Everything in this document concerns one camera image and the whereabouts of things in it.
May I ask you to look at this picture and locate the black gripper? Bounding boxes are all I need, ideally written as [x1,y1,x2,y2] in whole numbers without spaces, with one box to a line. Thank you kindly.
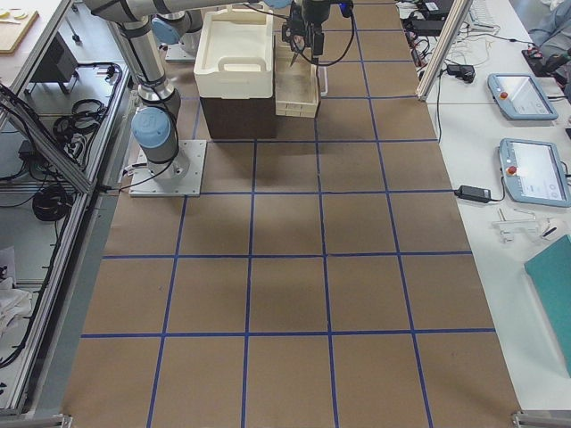
[282,0,353,56]

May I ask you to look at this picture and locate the white drawer with handle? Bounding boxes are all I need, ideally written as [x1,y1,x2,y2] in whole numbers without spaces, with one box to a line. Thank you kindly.
[274,44,328,119]

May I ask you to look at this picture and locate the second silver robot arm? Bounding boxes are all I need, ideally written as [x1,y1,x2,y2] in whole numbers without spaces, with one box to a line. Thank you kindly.
[151,1,355,64]

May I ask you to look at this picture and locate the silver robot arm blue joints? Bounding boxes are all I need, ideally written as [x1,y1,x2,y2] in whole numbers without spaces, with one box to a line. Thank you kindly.
[83,0,286,177]

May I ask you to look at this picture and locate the dark wooden drawer cabinet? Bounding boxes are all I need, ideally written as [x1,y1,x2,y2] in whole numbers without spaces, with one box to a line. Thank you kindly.
[200,97,277,140]

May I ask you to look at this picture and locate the white plastic bin on cabinet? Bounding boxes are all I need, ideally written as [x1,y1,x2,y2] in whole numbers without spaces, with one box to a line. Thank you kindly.
[194,6,274,99]

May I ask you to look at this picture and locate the upper blue teach pendant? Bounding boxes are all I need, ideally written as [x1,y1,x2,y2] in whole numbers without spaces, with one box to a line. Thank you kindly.
[487,73,559,120]

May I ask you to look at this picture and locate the blue teach pendant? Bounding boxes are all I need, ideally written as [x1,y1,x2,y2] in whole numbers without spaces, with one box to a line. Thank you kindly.
[487,73,559,120]
[499,138,570,208]

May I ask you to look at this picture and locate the black adapter on white table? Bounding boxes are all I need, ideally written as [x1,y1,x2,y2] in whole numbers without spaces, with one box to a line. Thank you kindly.
[454,185,492,203]

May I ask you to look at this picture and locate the lower blue teach pendant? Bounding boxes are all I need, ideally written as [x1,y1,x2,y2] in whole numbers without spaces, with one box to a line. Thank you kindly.
[499,138,570,208]

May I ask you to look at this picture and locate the clear acrylic stand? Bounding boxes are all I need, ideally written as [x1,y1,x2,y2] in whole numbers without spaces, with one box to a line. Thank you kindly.
[492,209,559,243]

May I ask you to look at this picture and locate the aluminium frame post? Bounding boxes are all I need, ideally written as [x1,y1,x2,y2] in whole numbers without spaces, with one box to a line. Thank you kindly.
[416,0,473,102]

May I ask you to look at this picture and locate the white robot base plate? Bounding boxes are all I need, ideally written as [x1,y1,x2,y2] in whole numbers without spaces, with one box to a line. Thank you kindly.
[128,140,207,197]

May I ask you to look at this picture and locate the black coiled cable bundle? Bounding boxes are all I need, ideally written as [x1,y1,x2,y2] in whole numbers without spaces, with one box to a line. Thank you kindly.
[32,182,75,222]

